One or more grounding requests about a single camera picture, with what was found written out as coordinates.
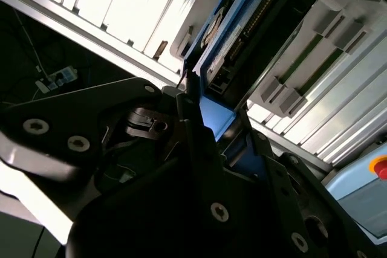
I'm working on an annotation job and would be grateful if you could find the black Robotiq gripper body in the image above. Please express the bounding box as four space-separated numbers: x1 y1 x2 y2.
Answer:
65 149 291 258

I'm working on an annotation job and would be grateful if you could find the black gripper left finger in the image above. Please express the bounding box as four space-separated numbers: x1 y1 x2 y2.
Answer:
0 70 236 232

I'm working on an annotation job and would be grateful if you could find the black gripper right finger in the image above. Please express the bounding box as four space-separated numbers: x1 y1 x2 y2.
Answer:
235 112 379 258

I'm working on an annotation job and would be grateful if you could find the hard disk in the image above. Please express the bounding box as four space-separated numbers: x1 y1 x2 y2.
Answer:
180 0 349 180

